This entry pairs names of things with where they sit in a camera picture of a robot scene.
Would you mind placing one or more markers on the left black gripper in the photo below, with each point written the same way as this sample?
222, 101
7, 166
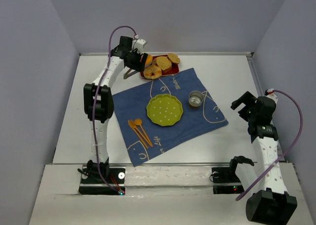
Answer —
138, 60

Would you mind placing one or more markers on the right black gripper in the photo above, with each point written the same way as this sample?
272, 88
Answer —
246, 101

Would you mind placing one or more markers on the small orange bagel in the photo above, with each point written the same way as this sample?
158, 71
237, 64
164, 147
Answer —
149, 60

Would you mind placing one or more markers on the metal tongs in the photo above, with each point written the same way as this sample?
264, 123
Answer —
129, 73

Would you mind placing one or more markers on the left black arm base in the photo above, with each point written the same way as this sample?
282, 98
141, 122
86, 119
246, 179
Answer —
94, 185

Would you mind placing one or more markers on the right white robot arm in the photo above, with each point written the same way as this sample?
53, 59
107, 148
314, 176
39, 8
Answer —
268, 200

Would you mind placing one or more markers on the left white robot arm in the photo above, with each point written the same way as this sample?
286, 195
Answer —
98, 100

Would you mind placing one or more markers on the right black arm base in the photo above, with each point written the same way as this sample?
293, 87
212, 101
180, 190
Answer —
225, 182

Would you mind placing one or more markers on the brown bread slice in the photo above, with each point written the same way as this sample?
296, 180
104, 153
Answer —
163, 63

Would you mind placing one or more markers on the seeded bread roll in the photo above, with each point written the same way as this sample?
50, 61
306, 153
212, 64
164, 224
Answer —
173, 58

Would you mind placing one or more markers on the large glazed bagel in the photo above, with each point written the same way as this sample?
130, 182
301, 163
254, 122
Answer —
152, 72

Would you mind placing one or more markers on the red tray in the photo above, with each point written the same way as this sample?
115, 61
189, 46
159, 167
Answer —
174, 69

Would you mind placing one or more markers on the blue fish placemat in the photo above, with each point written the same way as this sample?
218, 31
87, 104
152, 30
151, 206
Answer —
131, 104

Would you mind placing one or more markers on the metal cup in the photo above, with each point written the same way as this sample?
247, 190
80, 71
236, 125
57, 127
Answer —
195, 99

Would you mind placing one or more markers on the green dotted plate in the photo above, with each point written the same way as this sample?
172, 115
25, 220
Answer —
164, 110

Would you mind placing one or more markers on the orange wooden spoon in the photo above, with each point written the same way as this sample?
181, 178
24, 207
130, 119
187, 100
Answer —
138, 122

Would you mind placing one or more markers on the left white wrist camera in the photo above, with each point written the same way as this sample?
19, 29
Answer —
139, 45

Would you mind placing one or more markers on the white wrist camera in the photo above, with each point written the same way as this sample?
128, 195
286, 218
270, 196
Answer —
139, 45
270, 93

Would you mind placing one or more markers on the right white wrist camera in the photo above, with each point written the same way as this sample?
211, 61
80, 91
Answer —
270, 93

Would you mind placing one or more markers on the aluminium front rail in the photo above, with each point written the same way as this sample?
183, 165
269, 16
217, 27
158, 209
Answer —
153, 164

